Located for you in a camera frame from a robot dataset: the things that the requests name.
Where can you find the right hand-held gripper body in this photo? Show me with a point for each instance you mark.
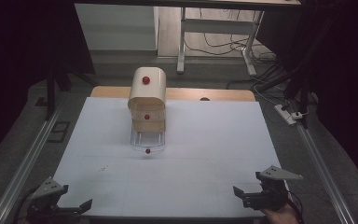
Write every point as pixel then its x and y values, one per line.
pixel 270 196

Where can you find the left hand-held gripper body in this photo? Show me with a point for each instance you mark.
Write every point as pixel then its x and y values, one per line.
pixel 48 189

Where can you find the person's right hand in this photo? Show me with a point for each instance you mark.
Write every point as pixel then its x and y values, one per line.
pixel 281 216

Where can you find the white table mat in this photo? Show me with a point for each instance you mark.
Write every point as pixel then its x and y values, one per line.
pixel 199 155

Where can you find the white power strip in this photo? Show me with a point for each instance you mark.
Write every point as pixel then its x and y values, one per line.
pixel 285 114

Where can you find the white plug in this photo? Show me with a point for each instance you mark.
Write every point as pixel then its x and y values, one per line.
pixel 297 115

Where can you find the clear drawer with red knob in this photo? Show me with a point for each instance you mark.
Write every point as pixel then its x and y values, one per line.
pixel 147 140

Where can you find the cream drawer with red knob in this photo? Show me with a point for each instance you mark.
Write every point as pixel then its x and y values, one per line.
pixel 147 112

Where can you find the cream drawer cabinet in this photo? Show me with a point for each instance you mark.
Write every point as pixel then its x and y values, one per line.
pixel 147 88

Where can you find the black curtain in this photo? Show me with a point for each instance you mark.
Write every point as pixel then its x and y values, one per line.
pixel 341 77
pixel 18 56

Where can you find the metal floor rail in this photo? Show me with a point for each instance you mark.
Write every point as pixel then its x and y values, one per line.
pixel 323 171
pixel 28 161

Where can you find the black floor frame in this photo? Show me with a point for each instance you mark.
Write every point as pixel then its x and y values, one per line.
pixel 59 132

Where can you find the white desk frame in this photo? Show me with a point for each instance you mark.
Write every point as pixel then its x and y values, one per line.
pixel 217 26

